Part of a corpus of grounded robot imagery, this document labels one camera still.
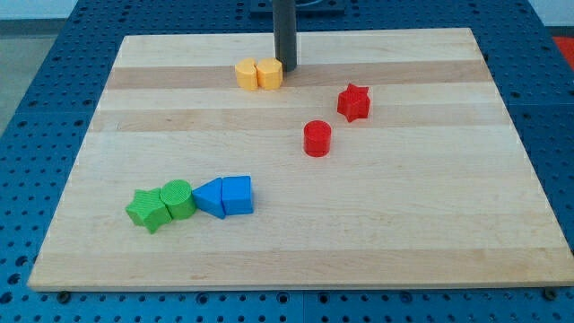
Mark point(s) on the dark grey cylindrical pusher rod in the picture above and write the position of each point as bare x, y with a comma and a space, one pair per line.
285, 34

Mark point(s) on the red star block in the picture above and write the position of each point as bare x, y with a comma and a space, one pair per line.
354, 102

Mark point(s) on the green star block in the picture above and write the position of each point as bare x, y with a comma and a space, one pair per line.
148, 210

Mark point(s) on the yellow hexagon block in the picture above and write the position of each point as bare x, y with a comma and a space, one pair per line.
269, 73

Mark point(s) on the yellow heart block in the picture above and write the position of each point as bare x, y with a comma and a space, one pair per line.
246, 74

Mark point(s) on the red cylinder block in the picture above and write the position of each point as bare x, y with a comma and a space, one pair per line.
317, 138

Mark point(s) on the light wooden board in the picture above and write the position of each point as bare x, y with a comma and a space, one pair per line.
433, 190

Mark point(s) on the blue cube block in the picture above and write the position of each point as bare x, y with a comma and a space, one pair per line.
237, 195

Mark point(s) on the blue triangle block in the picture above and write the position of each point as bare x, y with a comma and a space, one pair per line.
208, 198

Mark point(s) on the green cylinder block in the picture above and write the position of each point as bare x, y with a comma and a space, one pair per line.
177, 195

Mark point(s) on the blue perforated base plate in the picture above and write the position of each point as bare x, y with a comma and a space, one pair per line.
39, 146

